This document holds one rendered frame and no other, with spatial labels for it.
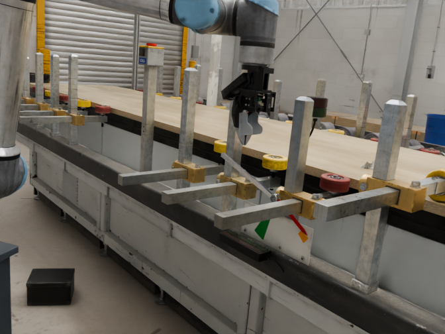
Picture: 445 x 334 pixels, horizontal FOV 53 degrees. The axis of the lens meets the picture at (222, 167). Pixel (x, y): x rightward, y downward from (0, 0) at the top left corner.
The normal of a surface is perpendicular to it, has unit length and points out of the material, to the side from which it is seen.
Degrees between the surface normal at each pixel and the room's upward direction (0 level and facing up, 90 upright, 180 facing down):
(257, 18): 90
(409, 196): 90
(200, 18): 92
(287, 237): 90
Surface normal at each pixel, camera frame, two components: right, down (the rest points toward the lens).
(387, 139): -0.76, 0.08
